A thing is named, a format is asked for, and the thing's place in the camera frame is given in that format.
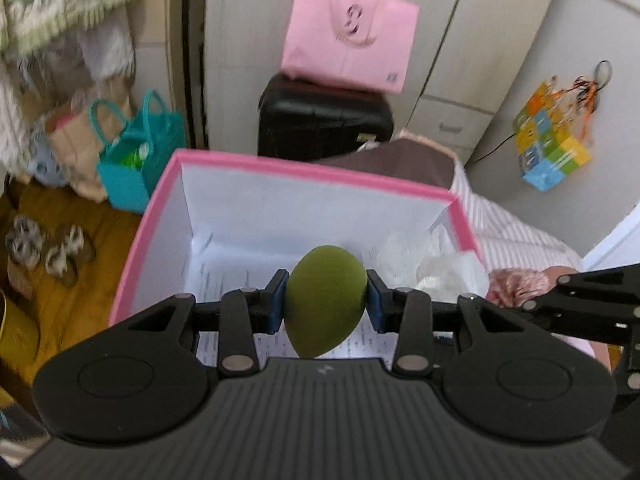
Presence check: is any green soft egg toy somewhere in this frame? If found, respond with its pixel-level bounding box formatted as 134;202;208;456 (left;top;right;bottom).
284;245;368;359

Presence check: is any pink floral cloth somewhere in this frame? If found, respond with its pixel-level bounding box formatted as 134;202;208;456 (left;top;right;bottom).
487;268;550;308

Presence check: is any white crumpled plastic bag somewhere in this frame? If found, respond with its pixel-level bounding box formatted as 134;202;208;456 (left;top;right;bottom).
371;230;489;302

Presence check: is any pink cardboard box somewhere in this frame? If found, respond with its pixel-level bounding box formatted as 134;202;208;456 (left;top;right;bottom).
108;148;487;372

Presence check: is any striped table cloth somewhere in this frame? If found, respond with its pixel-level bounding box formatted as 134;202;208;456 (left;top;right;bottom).
319;129;597;359

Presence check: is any colourful paper gift bag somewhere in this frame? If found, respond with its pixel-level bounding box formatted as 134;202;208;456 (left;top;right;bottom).
512;60;613;192

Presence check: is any teal woven basket bag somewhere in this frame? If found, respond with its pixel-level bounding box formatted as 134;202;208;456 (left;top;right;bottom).
89;90;186;214

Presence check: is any black suitcase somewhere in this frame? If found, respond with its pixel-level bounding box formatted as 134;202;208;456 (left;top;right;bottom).
257;74;394;162

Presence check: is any brown paper bag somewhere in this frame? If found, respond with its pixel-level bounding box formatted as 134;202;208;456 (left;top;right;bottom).
44;102;107;203

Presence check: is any pink tote bag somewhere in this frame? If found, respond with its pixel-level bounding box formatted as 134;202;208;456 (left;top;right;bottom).
281;0;420;94

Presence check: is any white wardrobe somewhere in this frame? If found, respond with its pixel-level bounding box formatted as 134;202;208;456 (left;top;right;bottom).
204;0;551;158

